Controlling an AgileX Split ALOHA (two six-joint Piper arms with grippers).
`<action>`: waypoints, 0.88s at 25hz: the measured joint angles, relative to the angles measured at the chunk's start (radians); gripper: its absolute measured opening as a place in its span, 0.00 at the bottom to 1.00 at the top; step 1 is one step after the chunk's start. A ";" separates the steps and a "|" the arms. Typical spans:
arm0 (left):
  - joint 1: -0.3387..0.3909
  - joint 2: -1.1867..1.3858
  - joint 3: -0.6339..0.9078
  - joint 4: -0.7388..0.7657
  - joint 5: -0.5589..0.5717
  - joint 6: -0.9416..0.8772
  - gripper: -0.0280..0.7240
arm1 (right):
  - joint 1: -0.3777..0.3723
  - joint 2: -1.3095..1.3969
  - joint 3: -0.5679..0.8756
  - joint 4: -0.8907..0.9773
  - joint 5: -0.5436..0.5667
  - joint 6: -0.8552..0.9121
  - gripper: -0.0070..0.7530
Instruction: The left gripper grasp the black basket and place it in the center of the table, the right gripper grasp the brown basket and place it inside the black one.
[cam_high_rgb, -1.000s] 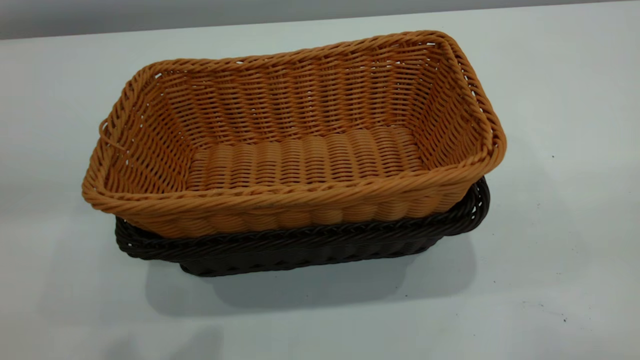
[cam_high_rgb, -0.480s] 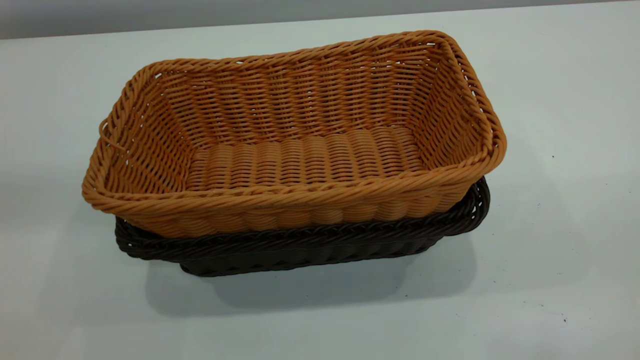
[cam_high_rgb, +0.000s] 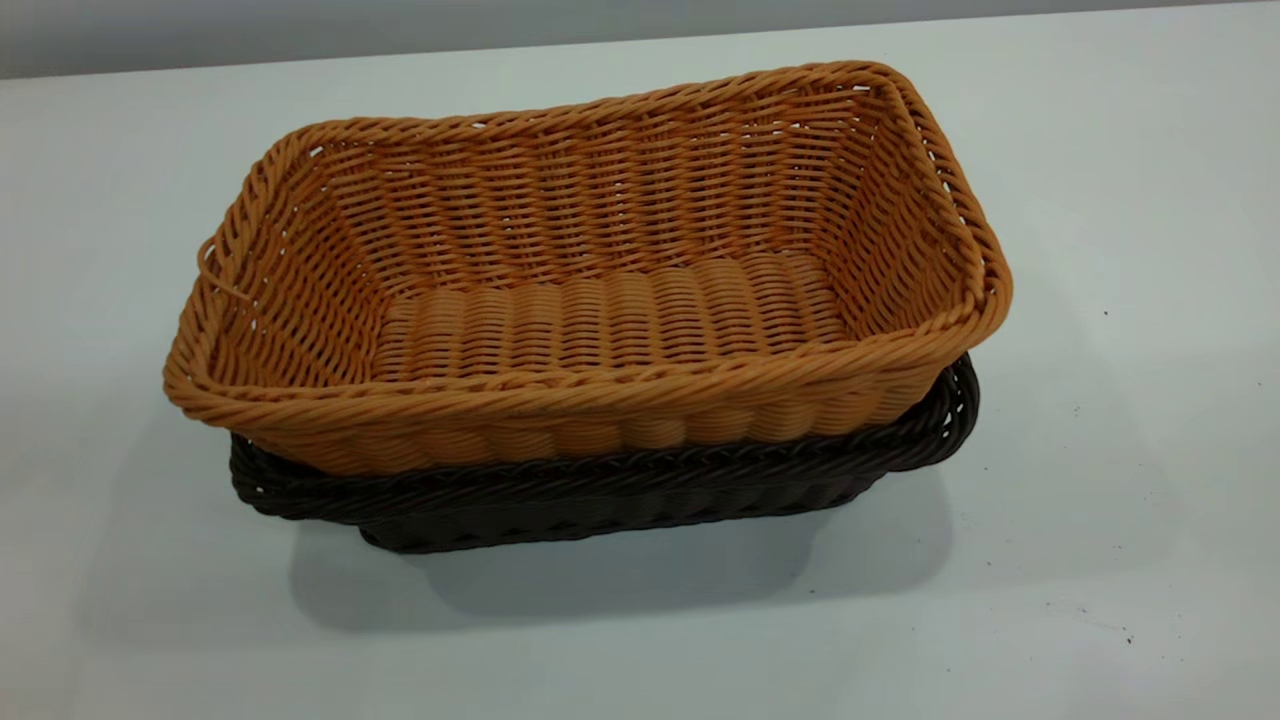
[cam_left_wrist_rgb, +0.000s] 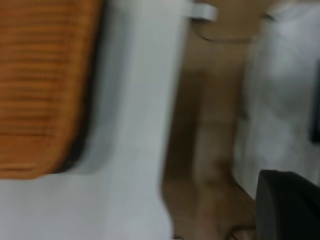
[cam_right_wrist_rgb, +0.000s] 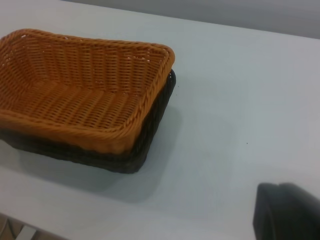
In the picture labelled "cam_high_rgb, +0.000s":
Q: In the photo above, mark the orange wicker basket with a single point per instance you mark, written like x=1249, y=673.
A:
x=600, y=320

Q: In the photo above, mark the black wicker basket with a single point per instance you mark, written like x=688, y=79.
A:
x=600, y=500

